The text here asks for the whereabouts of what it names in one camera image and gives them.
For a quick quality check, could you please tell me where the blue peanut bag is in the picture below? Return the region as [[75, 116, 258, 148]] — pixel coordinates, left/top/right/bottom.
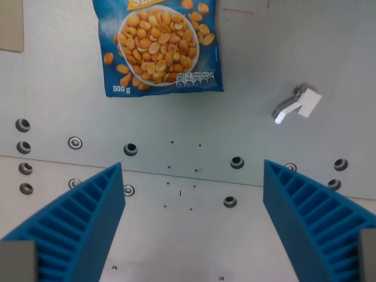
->
[[92, 0, 224, 98]]

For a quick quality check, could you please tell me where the small white metal bracket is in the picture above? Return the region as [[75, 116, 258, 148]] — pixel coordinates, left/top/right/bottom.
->
[[271, 83, 323, 125]]

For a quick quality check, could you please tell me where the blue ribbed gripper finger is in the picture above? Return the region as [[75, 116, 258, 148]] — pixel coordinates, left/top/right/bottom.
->
[[263, 159, 376, 282], [0, 162, 127, 282]]

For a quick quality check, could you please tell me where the beige board corner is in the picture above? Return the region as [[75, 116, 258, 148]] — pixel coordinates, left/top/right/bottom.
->
[[0, 0, 25, 53]]

